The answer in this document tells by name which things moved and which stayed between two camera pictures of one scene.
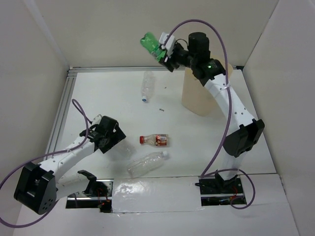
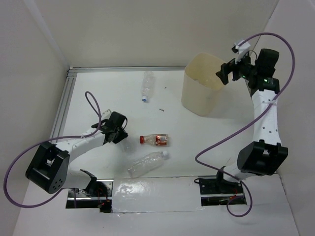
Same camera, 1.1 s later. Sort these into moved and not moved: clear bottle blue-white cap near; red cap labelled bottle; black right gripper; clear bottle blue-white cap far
Moved: black right gripper
Not moved: red cap labelled bottle; clear bottle blue-white cap far; clear bottle blue-white cap near
